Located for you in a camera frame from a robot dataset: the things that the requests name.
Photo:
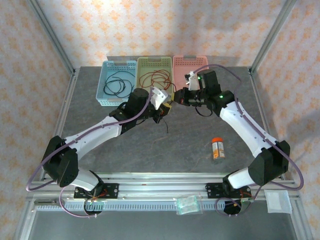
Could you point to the green plastic basket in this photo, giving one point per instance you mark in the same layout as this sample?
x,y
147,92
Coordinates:
x,y
155,63

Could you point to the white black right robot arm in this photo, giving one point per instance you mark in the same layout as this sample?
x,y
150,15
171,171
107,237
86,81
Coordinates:
x,y
245,130

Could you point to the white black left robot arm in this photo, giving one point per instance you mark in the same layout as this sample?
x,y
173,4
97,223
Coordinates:
x,y
95,132

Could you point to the pink plastic basket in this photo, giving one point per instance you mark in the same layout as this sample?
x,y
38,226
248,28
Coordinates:
x,y
182,67

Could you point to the blue plastic basket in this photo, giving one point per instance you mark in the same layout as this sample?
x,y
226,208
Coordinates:
x,y
112,67

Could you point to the orange capped bottle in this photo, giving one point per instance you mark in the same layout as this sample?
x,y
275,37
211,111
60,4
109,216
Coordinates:
x,y
218,148

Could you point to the clear plastic bag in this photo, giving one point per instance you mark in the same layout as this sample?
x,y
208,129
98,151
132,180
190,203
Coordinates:
x,y
188,205

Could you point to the white cloth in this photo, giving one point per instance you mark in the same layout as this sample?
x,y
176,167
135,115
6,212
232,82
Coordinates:
x,y
278,202

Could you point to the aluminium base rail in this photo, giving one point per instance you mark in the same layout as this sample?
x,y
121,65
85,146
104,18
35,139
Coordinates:
x,y
162,185

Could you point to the aluminium table edge rail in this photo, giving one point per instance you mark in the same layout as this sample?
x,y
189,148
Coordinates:
x,y
60,120
272,130

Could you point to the aluminium frame post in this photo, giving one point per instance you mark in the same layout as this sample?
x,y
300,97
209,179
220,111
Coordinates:
x,y
272,35
52,35

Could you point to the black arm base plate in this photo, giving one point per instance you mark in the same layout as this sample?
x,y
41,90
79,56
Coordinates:
x,y
112,190
215,190

